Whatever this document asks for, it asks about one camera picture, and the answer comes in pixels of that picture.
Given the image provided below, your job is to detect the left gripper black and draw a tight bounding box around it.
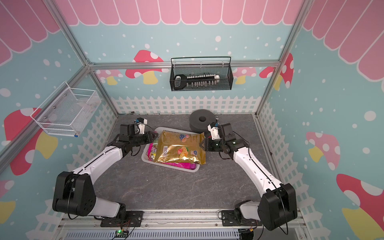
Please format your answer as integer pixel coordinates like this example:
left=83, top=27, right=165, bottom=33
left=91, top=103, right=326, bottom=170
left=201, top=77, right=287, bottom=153
left=129, top=130, right=159, bottom=147

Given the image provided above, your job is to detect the white plastic perforated basket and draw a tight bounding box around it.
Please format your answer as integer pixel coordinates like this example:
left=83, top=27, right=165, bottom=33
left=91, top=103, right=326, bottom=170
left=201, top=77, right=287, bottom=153
left=141, top=127, right=200, bottom=173

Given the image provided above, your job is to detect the large pink mixed candy bag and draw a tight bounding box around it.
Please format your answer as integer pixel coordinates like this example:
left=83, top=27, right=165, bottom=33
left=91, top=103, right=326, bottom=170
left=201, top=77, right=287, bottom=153
left=147, top=143, right=197, bottom=170

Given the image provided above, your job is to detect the large gold candy bag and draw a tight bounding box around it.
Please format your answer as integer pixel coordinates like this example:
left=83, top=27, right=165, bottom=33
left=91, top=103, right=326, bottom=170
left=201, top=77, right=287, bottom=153
left=154, top=131, right=206, bottom=165

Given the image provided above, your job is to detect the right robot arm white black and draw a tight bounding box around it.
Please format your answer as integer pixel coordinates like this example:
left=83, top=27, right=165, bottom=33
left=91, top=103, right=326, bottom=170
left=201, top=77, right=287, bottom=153
left=200, top=123, right=298, bottom=231

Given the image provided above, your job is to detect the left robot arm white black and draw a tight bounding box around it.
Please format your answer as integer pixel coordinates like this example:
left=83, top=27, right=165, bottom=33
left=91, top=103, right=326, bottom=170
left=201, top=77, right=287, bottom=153
left=52, top=123, right=159, bottom=222

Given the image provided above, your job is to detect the black white brush tool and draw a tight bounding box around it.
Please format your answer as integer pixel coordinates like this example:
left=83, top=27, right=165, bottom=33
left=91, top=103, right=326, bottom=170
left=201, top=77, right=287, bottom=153
left=174, top=75, right=220, bottom=90

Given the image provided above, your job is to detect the small green circuit board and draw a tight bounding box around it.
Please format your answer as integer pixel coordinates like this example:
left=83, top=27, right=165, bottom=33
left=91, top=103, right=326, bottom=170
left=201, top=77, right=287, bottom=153
left=114, top=230, right=129, bottom=238

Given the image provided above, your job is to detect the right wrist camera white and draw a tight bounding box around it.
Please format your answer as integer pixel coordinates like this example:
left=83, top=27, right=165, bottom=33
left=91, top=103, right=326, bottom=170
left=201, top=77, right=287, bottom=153
left=208, top=125, right=220, bottom=140

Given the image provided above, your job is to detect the white wire wall basket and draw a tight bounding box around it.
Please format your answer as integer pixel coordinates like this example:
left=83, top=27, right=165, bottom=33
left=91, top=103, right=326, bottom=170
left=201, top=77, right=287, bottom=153
left=30, top=82, right=102, bottom=138

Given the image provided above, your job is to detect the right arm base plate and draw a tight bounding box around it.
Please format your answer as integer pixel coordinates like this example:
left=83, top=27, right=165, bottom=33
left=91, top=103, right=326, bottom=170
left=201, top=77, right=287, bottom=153
left=218, top=210, right=262, bottom=228

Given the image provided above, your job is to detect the black wire wall basket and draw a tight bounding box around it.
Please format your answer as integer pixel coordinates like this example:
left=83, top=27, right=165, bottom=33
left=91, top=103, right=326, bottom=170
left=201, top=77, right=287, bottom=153
left=170, top=57, right=234, bottom=92

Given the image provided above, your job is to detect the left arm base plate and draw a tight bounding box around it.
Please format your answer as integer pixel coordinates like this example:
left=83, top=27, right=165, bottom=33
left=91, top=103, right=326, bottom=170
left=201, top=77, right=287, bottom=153
left=100, top=211, right=144, bottom=228

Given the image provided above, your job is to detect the aluminium front rail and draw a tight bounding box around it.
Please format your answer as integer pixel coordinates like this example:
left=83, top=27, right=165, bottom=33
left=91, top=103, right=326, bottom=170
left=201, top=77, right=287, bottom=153
left=60, top=209, right=307, bottom=229

